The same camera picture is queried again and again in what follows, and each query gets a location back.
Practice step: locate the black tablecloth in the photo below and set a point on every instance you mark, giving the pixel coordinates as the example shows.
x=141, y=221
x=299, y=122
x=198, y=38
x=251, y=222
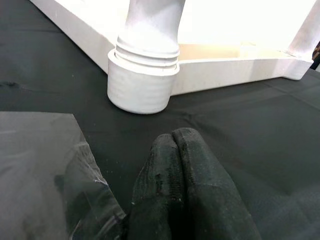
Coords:
x=250, y=125

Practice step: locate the clear tape piece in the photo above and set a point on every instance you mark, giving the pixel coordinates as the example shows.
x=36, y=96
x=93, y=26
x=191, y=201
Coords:
x=37, y=162

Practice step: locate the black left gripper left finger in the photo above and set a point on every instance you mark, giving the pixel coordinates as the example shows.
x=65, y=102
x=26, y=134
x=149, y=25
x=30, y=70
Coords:
x=160, y=190

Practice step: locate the white plastic table top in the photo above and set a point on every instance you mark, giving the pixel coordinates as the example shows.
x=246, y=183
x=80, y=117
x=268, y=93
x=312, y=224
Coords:
x=140, y=87

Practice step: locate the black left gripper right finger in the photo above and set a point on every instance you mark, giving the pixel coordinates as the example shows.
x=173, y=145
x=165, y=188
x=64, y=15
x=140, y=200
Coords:
x=212, y=200

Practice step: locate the white plastic table leg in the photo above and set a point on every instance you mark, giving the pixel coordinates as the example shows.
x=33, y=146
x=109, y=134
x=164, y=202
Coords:
x=152, y=25
x=306, y=27

